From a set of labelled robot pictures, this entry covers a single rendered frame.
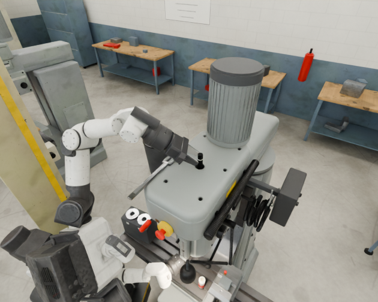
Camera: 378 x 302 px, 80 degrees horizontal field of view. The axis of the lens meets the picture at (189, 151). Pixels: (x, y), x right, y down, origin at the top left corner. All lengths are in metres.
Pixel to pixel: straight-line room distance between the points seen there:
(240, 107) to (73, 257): 0.82
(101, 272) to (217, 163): 0.63
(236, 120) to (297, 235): 2.41
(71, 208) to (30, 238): 0.39
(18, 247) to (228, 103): 1.11
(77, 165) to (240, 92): 0.67
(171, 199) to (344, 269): 2.61
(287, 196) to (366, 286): 2.21
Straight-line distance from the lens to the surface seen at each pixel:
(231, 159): 0.92
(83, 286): 1.03
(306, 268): 2.98
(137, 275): 1.37
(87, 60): 8.19
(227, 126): 0.92
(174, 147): 0.78
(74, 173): 0.98
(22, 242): 1.33
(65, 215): 1.00
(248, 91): 0.86
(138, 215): 1.69
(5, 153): 2.39
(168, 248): 1.75
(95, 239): 1.05
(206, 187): 0.81
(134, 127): 0.75
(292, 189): 1.12
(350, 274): 3.17
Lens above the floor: 2.49
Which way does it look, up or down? 39 degrees down
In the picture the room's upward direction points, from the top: straight up
